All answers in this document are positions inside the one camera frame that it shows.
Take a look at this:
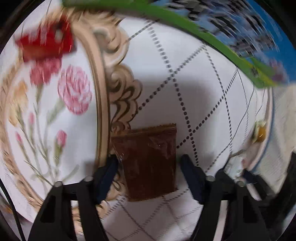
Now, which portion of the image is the brown snack packet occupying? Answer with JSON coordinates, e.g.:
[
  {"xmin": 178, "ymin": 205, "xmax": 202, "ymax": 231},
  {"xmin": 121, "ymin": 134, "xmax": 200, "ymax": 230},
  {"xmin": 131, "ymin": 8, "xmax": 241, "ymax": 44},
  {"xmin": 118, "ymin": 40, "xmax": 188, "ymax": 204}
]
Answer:
[{"xmin": 111, "ymin": 123, "xmax": 177, "ymax": 201}]

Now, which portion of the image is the white red snack packet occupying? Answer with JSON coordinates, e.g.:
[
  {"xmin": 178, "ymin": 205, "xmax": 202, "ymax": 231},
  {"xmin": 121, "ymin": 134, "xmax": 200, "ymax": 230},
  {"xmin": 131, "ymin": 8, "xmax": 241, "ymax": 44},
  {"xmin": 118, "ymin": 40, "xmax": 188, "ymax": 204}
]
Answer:
[{"xmin": 223, "ymin": 150, "xmax": 248, "ymax": 181}]

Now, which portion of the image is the white knit blanket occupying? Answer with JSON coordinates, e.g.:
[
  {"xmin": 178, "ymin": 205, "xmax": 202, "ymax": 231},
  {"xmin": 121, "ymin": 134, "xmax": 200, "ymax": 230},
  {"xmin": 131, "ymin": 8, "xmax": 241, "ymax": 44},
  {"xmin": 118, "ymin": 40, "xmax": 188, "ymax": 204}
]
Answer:
[{"xmin": 254, "ymin": 84, "xmax": 295, "ymax": 193}]

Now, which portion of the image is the cardboard milk box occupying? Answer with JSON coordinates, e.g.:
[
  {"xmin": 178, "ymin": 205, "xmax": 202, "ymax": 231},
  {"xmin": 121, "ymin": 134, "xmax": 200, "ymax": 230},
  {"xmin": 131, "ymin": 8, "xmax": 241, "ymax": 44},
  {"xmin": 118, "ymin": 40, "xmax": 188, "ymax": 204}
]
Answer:
[{"xmin": 63, "ymin": 1, "xmax": 295, "ymax": 88}]

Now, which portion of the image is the small red triangular packet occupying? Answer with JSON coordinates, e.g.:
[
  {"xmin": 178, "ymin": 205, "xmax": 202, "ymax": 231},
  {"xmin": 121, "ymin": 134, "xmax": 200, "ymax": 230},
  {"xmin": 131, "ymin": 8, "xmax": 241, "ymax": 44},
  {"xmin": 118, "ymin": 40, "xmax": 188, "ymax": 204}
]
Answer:
[{"xmin": 15, "ymin": 18, "xmax": 75, "ymax": 62}]

